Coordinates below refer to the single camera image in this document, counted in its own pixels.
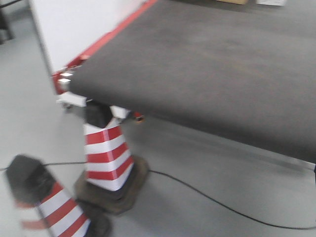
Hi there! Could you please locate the black floor cable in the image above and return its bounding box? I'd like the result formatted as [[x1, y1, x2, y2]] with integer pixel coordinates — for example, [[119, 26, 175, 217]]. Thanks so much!
[[0, 161, 316, 230]]

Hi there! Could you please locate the red-white traffic cone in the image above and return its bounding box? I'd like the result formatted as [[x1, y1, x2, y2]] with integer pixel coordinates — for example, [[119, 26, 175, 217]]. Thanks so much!
[[74, 100, 149, 215], [5, 155, 111, 237]]

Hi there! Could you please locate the near red-white traffic cone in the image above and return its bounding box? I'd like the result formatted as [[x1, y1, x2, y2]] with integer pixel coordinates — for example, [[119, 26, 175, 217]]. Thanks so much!
[[74, 100, 149, 215]]

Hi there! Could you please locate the far red-white traffic cone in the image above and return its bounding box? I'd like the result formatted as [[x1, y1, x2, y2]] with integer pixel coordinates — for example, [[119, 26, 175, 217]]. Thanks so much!
[[5, 155, 111, 237]]

